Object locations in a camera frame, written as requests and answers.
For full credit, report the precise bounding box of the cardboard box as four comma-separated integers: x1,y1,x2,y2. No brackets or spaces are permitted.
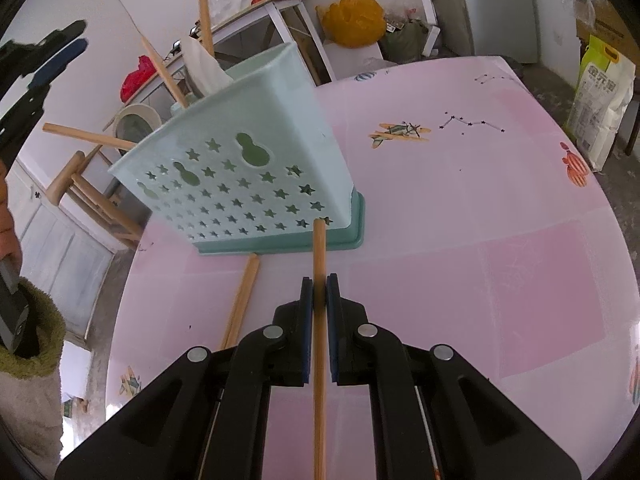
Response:
575,0,640,56

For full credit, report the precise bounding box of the green bag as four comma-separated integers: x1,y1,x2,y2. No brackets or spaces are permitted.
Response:
382,20,431,63

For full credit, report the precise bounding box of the white printed rice bag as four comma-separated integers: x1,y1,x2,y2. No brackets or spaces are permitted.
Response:
565,35,637,171

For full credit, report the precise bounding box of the white table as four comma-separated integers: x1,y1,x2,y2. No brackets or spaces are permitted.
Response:
200,0,336,86

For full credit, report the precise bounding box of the red plastic bag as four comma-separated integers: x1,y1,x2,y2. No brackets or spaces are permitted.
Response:
120,55,156,103

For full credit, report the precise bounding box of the person's left forearm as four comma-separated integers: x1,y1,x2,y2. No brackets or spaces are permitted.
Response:
0,277,66,461

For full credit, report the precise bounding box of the wooden utensil handle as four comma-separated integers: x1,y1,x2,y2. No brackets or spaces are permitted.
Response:
42,122,138,151

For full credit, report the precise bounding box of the grey cabinet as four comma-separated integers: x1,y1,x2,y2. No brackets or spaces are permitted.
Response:
447,0,543,64

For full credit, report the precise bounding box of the person's left hand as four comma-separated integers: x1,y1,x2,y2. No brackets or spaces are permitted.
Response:
0,157,22,273

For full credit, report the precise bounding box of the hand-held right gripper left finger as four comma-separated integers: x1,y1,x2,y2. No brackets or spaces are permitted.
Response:
55,276,315,480

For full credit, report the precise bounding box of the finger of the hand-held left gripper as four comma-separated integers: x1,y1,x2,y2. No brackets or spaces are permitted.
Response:
0,20,87,68
0,40,88,156

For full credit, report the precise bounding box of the mint green utensil holder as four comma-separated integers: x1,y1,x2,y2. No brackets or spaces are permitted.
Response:
107,42,366,256

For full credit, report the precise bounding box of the beige basin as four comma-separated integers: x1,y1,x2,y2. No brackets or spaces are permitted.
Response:
112,103,163,143

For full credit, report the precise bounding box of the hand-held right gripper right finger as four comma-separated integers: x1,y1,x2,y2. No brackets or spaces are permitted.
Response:
326,273,583,480

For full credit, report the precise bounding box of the white cabinet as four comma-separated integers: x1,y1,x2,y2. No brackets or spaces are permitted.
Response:
0,160,116,341

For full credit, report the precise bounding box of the wooden chair frame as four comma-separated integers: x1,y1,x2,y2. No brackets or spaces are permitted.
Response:
45,150,143,251

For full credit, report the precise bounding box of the orange plastic bag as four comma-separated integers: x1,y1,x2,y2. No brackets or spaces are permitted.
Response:
316,0,388,50

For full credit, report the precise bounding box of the pink printed tablecloth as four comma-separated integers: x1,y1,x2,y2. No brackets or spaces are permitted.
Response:
102,55,640,480

